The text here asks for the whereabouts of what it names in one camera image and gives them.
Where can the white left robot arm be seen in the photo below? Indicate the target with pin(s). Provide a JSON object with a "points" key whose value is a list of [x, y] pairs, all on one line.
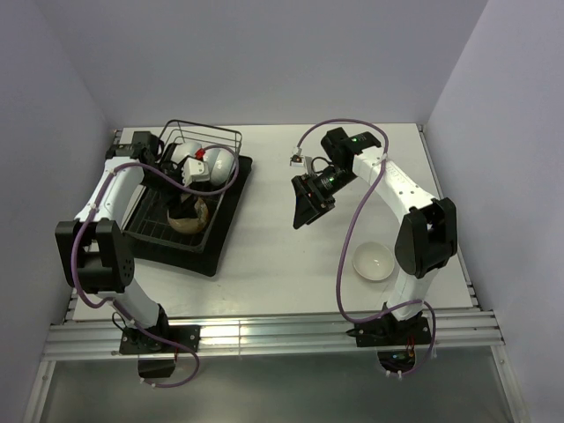
{"points": [[97, 261]]}

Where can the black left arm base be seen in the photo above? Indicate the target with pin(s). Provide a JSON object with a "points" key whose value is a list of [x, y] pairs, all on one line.
{"points": [[158, 349]]}

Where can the black wire dish rack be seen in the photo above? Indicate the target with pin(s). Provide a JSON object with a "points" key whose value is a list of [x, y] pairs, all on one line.
{"points": [[179, 131]]}

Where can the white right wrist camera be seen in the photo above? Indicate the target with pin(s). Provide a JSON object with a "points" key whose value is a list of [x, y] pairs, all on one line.
{"points": [[298, 159]]}

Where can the aluminium front rail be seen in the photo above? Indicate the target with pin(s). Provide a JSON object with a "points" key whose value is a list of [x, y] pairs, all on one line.
{"points": [[247, 336]]}

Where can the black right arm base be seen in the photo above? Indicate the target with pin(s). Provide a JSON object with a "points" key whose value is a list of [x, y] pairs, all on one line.
{"points": [[395, 340]]}

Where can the cream bowl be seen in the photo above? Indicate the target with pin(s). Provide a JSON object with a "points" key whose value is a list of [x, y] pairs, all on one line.
{"points": [[192, 226]]}

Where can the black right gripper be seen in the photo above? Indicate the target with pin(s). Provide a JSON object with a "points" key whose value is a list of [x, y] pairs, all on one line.
{"points": [[308, 207]]}

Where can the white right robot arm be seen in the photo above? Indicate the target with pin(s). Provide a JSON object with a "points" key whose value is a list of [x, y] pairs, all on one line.
{"points": [[427, 236]]}

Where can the black drip tray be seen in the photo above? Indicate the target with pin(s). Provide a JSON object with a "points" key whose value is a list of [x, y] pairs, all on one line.
{"points": [[211, 251]]}

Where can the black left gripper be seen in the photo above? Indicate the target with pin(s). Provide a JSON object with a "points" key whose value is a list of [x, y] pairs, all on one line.
{"points": [[178, 208]]}

